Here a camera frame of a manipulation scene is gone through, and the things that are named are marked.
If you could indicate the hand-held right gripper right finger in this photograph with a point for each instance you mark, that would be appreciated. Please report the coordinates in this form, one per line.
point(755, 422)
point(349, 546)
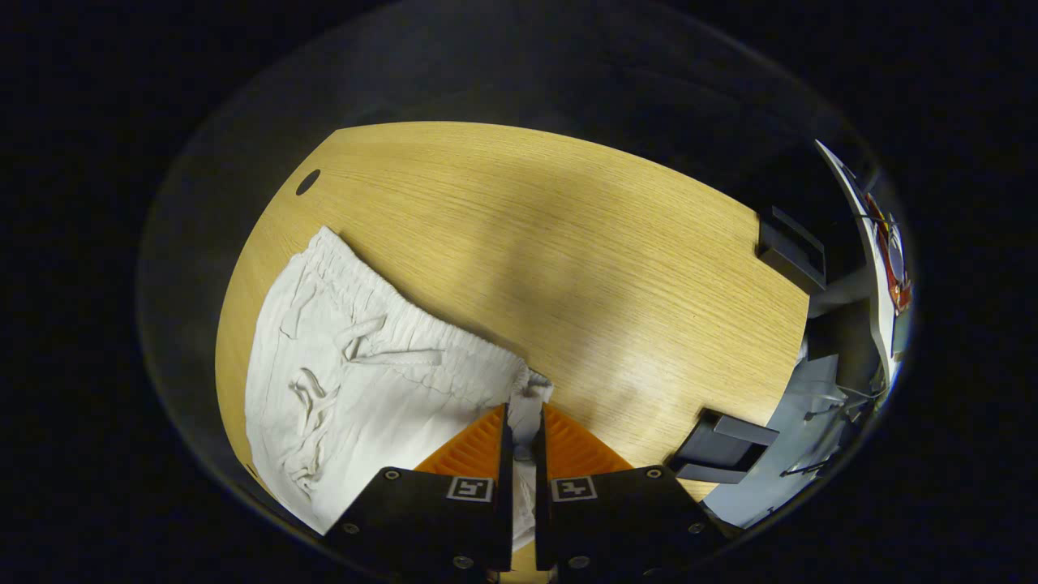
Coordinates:
point(624, 519)

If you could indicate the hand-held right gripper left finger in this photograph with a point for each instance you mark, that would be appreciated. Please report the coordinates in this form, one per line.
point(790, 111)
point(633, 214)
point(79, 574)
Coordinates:
point(438, 519)

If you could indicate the red object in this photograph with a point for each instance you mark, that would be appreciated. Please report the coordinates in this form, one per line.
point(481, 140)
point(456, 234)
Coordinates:
point(896, 284)

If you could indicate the black table bracket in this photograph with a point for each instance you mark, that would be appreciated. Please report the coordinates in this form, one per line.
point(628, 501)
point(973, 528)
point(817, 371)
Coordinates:
point(722, 446)
point(791, 247)

